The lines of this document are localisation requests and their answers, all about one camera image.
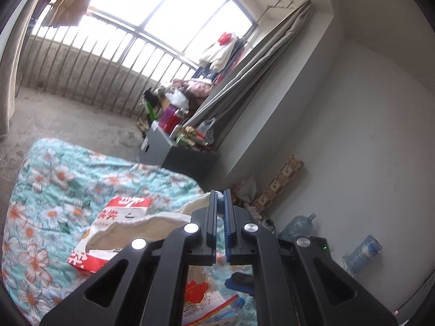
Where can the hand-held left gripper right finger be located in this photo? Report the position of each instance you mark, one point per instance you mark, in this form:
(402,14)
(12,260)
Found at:
(228,231)

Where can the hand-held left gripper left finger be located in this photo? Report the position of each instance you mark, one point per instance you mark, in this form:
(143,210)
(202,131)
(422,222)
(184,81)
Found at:
(212,217)

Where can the blue plastic object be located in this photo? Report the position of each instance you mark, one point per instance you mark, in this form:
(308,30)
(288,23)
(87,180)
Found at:
(238,282)

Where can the red print plastic bag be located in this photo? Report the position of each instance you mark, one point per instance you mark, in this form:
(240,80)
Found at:
(197,288)

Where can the cream fleece cloth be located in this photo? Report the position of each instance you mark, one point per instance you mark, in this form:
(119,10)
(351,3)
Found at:
(146,225)

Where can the clear blue water jug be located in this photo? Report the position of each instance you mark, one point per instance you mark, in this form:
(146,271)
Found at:
(297,227)

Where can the patterned board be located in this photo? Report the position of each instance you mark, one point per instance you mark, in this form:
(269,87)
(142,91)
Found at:
(280,183)

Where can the grey cabinet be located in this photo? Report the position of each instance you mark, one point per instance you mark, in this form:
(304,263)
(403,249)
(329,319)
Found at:
(159,146)

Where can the pile of boxes and packets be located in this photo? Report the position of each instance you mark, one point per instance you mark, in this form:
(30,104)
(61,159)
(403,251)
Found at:
(170,119)

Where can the red and white plastic bag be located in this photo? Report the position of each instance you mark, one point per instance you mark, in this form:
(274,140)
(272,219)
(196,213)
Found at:
(102,217)

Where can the pile of pink bedding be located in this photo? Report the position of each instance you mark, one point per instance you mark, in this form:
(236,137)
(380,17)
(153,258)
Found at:
(193,86)

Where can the lying water bottle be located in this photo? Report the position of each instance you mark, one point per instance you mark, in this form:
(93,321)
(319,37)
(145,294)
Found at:
(362,256)

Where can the floral printed blanket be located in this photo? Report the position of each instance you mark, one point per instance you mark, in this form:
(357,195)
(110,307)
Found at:
(51,176)

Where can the grey curtain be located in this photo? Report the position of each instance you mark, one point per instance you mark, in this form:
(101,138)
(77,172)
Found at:
(258,51)

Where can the metal window railing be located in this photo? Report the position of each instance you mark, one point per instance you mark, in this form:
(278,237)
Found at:
(102,57)

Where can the beige curtain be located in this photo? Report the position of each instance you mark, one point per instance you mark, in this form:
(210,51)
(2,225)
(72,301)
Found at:
(13,74)

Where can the brown quilted hanging cloth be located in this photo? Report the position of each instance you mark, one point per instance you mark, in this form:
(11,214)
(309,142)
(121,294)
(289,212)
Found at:
(73,3)

